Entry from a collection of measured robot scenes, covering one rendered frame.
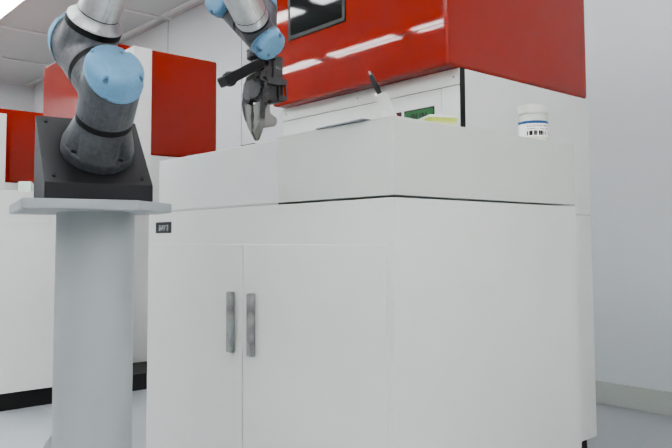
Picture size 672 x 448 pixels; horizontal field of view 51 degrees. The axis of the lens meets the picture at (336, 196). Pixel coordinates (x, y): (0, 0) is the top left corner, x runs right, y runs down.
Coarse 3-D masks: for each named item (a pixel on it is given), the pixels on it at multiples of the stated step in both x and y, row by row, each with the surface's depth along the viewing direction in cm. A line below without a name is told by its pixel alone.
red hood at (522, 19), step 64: (320, 0) 235; (384, 0) 213; (448, 0) 195; (512, 0) 216; (576, 0) 241; (320, 64) 235; (384, 64) 212; (448, 64) 195; (512, 64) 214; (576, 64) 239
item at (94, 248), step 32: (64, 224) 144; (96, 224) 144; (128, 224) 149; (64, 256) 144; (96, 256) 143; (128, 256) 149; (64, 288) 143; (96, 288) 143; (128, 288) 148; (64, 320) 143; (96, 320) 142; (128, 320) 148; (64, 352) 142; (96, 352) 142; (128, 352) 148; (64, 384) 142; (96, 384) 142; (128, 384) 148; (64, 416) 141; (96, 416) 141; (128, 416) 147
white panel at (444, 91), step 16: (416, 80) 209; (432, 80) 204; (448, 80) 199; (464, 80) 198; (336, 96) 236; (352, 96) 229; (368, 96) 224; (400, 96) 213; (416, 96) 208; (432, 96) 204; (448, 96) 199; (464, 96) 198; (288, 112) 255; (304, 112) 248; (320, 112) 241; (336, 112) 235; (352, 112) 229; (368, 112) 223; (400, 112) 213; (448, 112) 199; (464, 112) 197; (288, 128) 255; (304, 128) 248
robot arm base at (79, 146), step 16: (80, 128) 143; (64, 144) 146; (80, 144) 144; (96, 144) 144; (112, 144) 145; (128, 144) 149; (80, 160) 145; (96, 160) 145; (112, 160) 146; (128, 160) 150
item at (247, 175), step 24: (264, 144) 158; (168, 168) 191; (192, 168) 181; (216, 168) 173; (240, 168) 165; (264, 168) 158; (168, 192) 191; (192, 192) 181; (216, 192) 172; (240, 192) 164; (264, 192) 157
